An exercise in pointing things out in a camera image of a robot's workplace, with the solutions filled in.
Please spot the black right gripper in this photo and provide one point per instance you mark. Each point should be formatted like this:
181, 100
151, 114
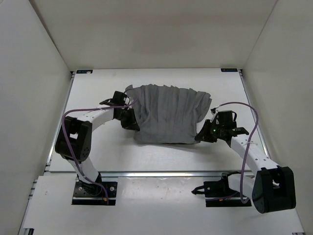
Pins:
204, 135

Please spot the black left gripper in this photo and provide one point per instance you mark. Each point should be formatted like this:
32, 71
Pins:
132, 124

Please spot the grey pleated skirt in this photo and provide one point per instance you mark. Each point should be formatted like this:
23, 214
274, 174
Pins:
167, 114

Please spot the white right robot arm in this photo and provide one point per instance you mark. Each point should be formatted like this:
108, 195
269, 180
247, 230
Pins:
271, 187

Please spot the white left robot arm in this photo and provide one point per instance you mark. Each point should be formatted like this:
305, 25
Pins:
74, 139

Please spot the blue label right corner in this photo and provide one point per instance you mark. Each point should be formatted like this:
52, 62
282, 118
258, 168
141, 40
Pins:
229, 70

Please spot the blue label corner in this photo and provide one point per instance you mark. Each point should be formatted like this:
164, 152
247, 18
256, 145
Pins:
84, 71
229, 70

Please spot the blue label left corner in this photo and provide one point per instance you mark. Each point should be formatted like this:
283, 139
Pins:
84, 71

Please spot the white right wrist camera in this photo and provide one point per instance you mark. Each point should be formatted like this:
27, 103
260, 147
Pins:
214, 112

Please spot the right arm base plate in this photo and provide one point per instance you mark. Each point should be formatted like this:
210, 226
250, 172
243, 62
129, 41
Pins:
218, 194

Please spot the aluminium rail left table edge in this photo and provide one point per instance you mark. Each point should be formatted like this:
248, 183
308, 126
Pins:
51, 151

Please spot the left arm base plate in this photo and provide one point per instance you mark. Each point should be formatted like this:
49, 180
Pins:
86, 194

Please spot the aluminium rail along table front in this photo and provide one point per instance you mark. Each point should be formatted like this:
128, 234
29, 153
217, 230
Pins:
160, 174

